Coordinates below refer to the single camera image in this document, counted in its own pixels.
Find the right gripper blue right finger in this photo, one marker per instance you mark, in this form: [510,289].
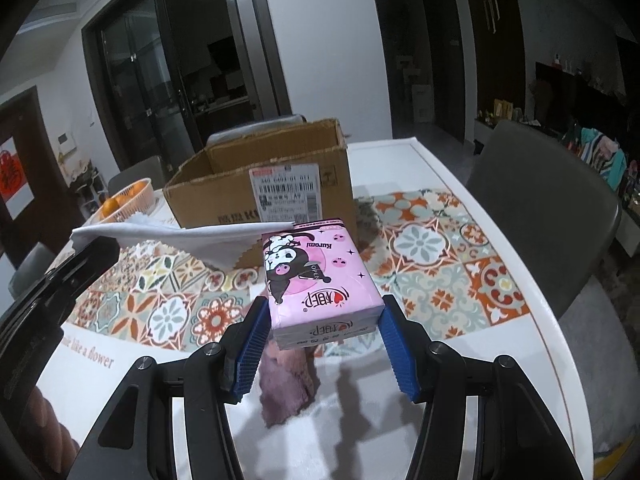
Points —
[406,343]

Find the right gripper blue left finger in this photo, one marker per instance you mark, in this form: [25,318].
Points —
[243,344]

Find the mauve microfibre cloth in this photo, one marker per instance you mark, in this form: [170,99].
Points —
[288,383]

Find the pink cartoon tissue pack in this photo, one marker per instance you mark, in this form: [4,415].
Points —
[318,288]

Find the white cleaning cloth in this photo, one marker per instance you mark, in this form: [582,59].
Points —
[218,246]

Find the gloved left hand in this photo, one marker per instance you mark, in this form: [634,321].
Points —
[48,442]

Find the dark wooden door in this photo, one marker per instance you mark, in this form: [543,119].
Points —
[53,214]

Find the red paper door decoration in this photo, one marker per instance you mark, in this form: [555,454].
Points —
[16,192]

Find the orange fruit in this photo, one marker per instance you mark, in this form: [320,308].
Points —
[110,206]

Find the small white shelf rack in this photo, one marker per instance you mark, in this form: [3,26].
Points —
[89,189]

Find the white fruit basket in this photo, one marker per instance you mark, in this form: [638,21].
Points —
[136,197]

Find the brown cardboard box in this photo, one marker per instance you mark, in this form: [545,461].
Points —
[299,173]

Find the grey dining chair left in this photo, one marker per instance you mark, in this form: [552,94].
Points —
[152,168]

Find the grey dining chair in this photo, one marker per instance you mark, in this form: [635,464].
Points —
[249,128]
[558,214]
[152,168]

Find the grey dining chair right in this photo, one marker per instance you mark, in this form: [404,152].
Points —
[558,214]

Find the grey dining chair far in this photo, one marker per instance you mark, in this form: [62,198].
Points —
[249,128]

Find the colourful clothes pile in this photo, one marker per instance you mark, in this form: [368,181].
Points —
[604,155]

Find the dark sideboard cabinet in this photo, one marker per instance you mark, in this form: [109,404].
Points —
[562,100]

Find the black glass sliding door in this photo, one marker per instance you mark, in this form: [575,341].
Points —
[166,75]

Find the white wall intercom panel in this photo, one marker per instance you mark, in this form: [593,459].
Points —
[66,143]

